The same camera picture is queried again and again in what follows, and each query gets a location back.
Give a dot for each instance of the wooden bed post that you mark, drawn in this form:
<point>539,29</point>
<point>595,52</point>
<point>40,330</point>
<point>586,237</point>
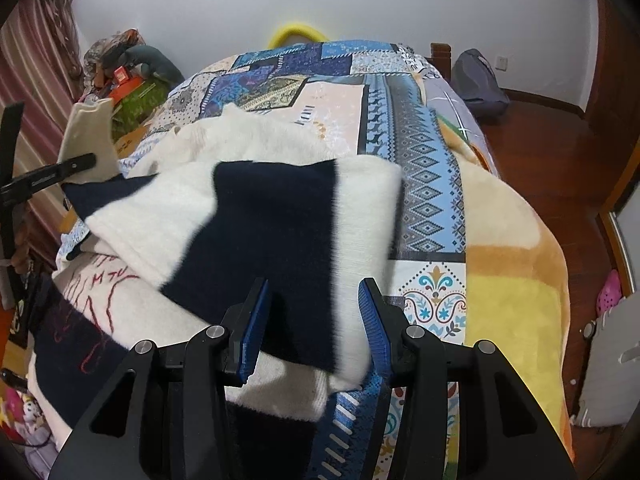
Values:
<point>441,57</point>

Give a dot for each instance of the colourful printed toy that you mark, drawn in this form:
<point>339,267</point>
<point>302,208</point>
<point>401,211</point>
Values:
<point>22,410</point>

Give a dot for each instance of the striped curtain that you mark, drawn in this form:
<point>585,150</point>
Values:
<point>35,55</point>

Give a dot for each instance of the green box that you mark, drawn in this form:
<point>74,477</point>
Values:
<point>142,105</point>

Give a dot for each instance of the yellow plush blanket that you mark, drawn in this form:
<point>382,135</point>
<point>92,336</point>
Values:
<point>505,270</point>

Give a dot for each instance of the wooden wardrobe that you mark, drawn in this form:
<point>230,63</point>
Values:
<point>617,90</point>

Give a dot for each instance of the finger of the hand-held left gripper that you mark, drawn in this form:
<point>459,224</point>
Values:
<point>55,172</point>

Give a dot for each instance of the pink clog shoe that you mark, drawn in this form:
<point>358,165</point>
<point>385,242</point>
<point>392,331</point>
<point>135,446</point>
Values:
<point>609,292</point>

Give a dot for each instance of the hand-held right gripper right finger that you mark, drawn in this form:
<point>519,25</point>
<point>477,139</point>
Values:
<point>373,332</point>

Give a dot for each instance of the orange box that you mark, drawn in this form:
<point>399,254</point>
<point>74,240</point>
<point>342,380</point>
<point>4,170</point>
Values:
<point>125,82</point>

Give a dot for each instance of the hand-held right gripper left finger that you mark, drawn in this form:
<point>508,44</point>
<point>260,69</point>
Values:
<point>251,332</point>

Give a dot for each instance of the cream and navy sweater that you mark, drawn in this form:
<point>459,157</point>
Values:
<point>280,240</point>

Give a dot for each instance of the blue patchwork bed cover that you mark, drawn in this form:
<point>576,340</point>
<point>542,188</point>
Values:
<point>350,110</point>

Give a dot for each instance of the grey backpack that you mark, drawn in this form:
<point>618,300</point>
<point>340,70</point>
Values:
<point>477,85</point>

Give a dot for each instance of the grey lined bed sheet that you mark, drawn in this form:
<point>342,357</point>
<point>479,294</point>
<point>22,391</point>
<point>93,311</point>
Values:
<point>450,102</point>

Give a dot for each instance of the white wall socket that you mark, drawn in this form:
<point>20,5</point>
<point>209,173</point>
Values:
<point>501,63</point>

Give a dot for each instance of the floral cloth pile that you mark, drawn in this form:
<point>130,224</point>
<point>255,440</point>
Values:
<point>102,55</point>

